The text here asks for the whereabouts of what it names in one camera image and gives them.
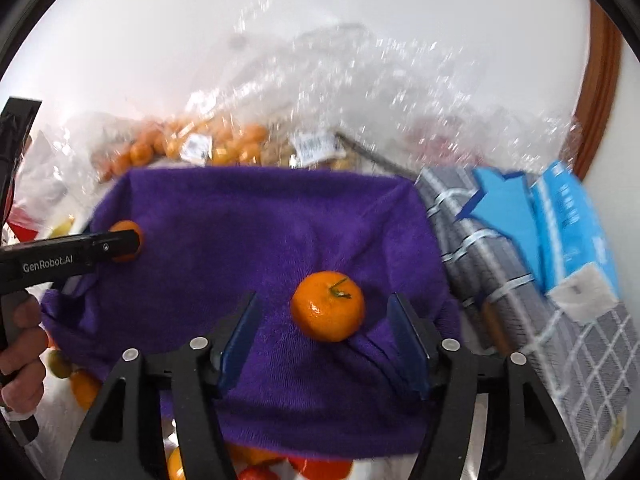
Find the brown stick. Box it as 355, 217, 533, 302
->
481, 302, 512, 357

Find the purple towel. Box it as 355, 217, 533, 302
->
40, 167, 463, 461

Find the blue paper piece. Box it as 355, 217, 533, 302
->
456, 167, 545, 281

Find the small mandarin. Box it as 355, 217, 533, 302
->
107, 220, 146, 264

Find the red packet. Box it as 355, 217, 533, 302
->
6, 199, 42, 242

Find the clear bag of mandarins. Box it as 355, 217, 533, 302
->
92, 115, 273, 181

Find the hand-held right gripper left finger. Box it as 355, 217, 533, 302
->
60, 291, 262, 480

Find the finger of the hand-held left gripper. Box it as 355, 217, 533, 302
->
86, 230, 143, 264

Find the red fruit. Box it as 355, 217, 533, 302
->
239, 464, 282, 480

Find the blue tissue pack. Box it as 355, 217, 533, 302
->
530, 160, 623, 323

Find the yellow-green fruit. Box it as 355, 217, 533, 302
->
47, 350, 74, 380

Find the red-orange fruit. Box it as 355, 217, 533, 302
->
289, 457, 354, 480

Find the wooden door frame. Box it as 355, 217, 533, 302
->
570, 0, 624, 181

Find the mandarin with green stem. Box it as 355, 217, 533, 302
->
291, 271, 366, 343

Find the grey checked cloth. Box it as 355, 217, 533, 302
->
415, 165, 632, 466

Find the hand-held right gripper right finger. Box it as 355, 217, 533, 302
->
387, 292, 586, 480

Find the person's left hand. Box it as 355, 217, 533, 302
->
0, 296, 49, 413

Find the large clear plastic bag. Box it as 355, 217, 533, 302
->
185, 20, 583, 181

